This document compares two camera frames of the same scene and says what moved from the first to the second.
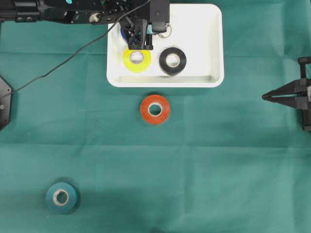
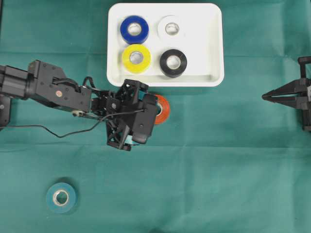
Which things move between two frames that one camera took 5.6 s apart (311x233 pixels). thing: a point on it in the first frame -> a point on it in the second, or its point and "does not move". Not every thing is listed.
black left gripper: [113, 9] -> [112, 105]
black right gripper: [301, 87] does not move
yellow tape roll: [136, 68] does not move
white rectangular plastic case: [189, 54] does not move
